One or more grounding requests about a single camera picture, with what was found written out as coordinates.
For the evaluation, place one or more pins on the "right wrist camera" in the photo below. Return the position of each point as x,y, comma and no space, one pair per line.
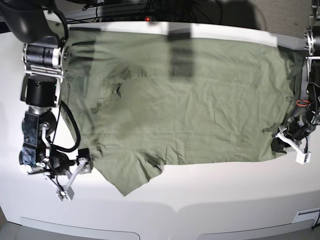
65,194

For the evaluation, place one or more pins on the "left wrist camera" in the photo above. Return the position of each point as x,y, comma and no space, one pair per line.
303,158

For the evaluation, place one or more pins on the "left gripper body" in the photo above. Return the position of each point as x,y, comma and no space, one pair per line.
297,130

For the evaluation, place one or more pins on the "white label sticker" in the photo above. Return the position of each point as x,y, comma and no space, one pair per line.
308,214

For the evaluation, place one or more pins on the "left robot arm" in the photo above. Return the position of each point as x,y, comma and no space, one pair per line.
309,94

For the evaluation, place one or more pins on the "black power strip red light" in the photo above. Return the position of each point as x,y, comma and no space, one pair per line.
128,15

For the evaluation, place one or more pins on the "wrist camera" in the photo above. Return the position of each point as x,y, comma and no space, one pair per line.
65,194
303,158

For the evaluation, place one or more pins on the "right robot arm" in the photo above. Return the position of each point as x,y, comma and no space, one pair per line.
43,30

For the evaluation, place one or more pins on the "green T-shirt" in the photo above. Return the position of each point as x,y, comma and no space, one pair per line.
143,101

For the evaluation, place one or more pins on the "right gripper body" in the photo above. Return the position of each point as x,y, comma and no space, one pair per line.
59,164

